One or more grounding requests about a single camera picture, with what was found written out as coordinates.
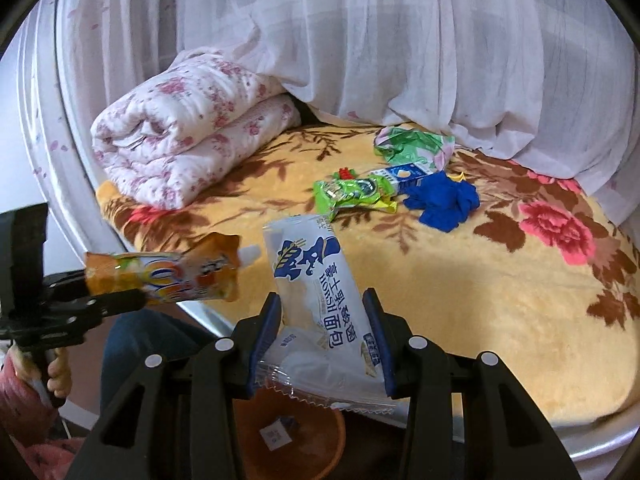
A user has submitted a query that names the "person's left hand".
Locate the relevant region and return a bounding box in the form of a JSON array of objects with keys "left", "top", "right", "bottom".
[{"left": 46, "top": 347, "right": 72, "bottom": 402}]

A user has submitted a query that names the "folded pink floral quilt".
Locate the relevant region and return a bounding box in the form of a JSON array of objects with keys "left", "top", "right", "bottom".
[{"left": 91, "top": 49, "right": 302, "bottom": 211}]

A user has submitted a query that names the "orange drink pouch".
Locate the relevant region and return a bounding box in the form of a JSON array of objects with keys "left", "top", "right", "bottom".
[{"left": 84, "top": 232, "right": 262, "bottom": 309}]

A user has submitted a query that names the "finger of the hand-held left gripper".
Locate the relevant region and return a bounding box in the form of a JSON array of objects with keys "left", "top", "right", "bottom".
[
  {"left": 43, "top": 268, "right": 91, "bottom": 292},
  {"left": 79, "top": 288, "right": 150, "bottom": 319}
]

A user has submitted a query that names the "green white wrapper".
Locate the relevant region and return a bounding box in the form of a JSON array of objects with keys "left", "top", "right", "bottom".
[{"left": 374, "top": 125, "right": 456, "bottom": 171}]

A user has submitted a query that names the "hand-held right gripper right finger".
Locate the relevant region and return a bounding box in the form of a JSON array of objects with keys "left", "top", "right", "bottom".
[{"left": 362, "top": 288, "right": 583, "bottom": 480}]

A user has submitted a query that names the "white bread packet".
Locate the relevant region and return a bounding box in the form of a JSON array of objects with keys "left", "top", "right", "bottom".
[{"left": 250, "top": 213, "right": 398, "bottom": 413}]

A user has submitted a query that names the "person's leg in jeans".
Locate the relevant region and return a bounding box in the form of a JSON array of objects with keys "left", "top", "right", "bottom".
[{"left": 100, "top": 310, "right": 221, "bottom": 411}]

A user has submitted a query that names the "orange plastic basin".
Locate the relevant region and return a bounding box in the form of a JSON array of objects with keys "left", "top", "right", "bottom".
[{"left": 232, "top": 390, "right": 347, "bottom": 480}]

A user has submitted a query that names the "white sheer curtain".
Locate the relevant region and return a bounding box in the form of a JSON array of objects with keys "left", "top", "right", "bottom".
[{"left": 15, "top": 0, "right": 640, "bottom": 226}]

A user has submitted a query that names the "green snack packet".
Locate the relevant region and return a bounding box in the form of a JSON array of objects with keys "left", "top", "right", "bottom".
[{"left": 313, "top": 176, "right": 398, "bottom": 223}]

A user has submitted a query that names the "small green carton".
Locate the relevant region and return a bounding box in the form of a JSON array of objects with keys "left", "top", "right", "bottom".
[{"left": 369, "top": 162, "right": 437, "bottom": 196}]

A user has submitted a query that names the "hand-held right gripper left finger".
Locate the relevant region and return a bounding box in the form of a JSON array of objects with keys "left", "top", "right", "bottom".
[{"left": 65, "top": 292, "right": 283, "bottom": 480}]

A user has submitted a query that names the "yellow floral blanket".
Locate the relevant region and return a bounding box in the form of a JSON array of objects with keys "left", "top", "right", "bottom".
[{"left": 95, "top": 122, "right": 640, "bottom": 428}]

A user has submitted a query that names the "blue rubber glove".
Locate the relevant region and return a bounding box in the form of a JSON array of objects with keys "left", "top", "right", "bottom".
[{"left": 402, "top": 171, "right": 481, "bottom": 233}]

